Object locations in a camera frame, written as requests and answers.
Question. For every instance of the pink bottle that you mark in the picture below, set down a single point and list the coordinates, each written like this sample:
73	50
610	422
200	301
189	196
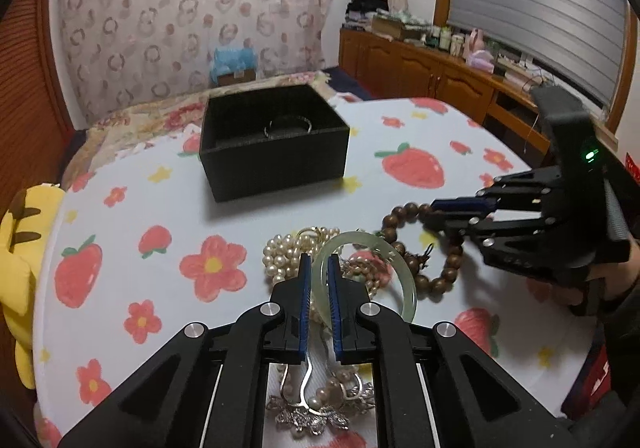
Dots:
476	40

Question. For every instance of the flat cardboard box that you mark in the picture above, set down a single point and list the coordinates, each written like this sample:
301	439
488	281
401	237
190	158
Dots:
392	28

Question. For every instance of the brown louvered wardrobe door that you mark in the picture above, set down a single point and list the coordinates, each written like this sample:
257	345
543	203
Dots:
25	103

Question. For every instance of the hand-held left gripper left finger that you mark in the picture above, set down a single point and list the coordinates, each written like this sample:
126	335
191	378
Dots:
302	313

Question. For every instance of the strawberry printed tablecloth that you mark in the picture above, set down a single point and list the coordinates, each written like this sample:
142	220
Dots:
165	208

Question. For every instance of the small brown cardboard box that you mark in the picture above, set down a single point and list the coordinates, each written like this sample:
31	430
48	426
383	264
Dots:
237	77

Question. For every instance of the thin metal bangle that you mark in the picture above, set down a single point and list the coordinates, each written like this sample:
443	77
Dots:
280	135

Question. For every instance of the dark blue bed sheet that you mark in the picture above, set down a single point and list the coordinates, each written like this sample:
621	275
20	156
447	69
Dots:
345	80

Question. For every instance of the red paper decoration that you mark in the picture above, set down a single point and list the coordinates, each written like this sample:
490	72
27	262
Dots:
634	167

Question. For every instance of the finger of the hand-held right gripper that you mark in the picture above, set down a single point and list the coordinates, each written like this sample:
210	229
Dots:
465	204
525	243

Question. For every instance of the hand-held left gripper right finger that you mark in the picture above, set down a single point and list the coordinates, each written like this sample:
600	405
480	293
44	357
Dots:
334	313

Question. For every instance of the person's right hand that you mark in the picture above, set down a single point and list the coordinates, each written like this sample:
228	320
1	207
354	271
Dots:
555	294

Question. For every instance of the wooden cabinet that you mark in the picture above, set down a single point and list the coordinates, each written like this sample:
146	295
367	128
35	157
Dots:
400	63

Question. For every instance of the cluster of cosmetic bottles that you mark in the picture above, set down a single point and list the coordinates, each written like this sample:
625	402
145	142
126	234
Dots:
447	42

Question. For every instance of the black cardboard box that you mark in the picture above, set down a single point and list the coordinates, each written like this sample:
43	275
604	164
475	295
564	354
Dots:
275	163

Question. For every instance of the blue plush toy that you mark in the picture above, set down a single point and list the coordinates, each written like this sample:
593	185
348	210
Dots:
232	59

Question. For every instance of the pale green jade bangle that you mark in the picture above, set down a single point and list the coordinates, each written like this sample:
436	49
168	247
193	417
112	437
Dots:
406	278

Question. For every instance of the stack of folded clothes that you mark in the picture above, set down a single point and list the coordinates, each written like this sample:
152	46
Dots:
365	10

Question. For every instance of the person's right forearm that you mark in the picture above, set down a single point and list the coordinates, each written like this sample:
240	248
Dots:
622	343

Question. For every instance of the white power strip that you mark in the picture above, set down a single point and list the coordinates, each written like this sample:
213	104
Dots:
515	65

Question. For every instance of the yellow plush toy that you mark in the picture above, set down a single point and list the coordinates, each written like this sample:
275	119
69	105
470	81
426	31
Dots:
20	278

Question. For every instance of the green patterned cloth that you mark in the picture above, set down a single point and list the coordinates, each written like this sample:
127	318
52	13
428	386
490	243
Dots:
412	19

